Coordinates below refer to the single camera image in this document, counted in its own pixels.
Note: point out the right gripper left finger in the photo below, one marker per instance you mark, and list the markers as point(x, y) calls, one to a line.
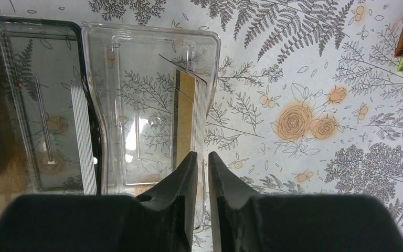
point(160, 219)

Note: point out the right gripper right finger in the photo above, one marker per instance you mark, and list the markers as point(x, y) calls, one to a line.
point(244, 220)

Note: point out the clear transparent card box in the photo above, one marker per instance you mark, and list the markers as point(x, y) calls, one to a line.
point(130, 77)

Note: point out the smoky black card box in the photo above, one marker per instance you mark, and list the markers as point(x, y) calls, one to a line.
point(39, 61)

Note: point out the floral table mat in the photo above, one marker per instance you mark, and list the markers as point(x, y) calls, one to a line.
point(309, 98)

